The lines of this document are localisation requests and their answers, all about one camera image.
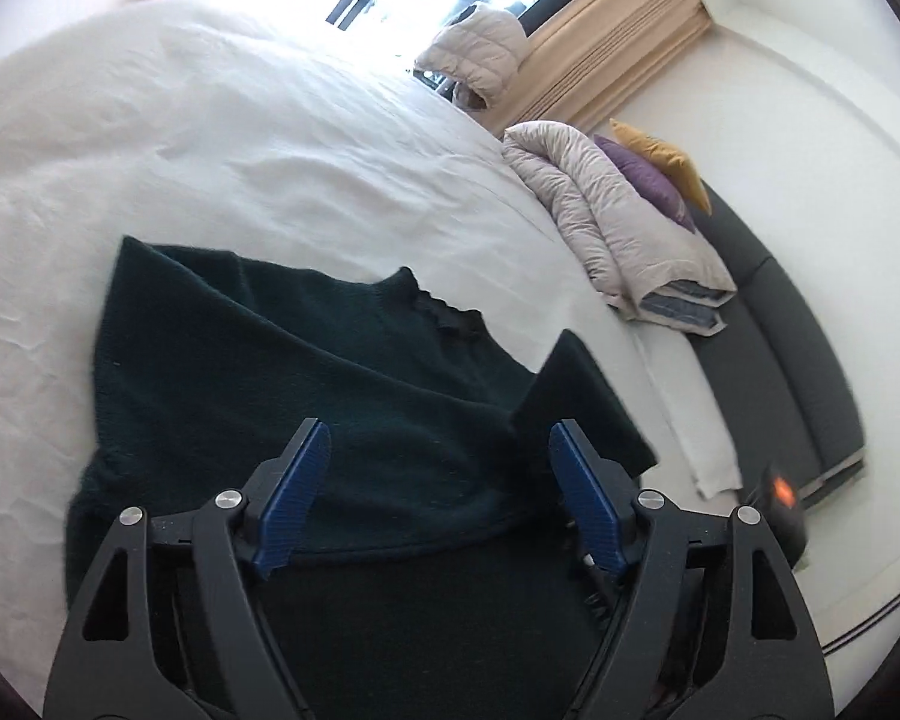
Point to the yellow cushion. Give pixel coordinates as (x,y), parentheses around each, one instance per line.
(667,157)

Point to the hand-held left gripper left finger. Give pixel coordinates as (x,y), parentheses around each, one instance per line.
(292,499)

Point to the black speaker with orange light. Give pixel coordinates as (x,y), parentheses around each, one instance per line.
(778,510)

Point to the purple cushion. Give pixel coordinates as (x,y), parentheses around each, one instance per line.
(656,180)

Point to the beige folded quilt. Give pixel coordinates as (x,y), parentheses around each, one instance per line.
(600,210)

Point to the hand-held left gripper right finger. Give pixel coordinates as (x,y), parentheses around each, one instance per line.
(586,499)

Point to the dark grey sofa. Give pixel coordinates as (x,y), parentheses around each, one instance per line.
(772,360)

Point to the white bed sheet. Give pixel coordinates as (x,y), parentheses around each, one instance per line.
(232,150)

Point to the beige curtain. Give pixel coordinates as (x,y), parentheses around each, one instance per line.
(615,37)

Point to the beige puffer jacket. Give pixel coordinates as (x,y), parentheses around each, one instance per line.
(474,52)

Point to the dark green sweater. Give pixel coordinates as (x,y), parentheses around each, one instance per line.
(345,405)

